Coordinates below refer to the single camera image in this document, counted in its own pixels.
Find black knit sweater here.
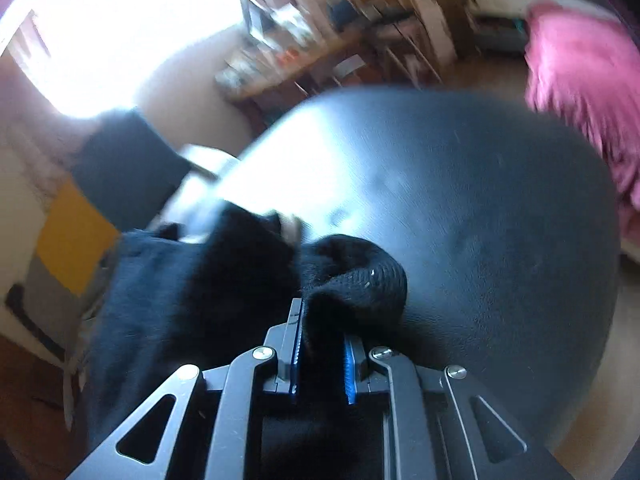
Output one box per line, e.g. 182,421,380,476
84,203,407,479

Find grey yellow blue sofa chair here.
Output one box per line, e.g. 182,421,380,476
6,110,234,360

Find wooden side table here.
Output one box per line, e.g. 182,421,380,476
215,30,383,134

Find jars and boxes on table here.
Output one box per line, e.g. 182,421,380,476
215,0,322,96

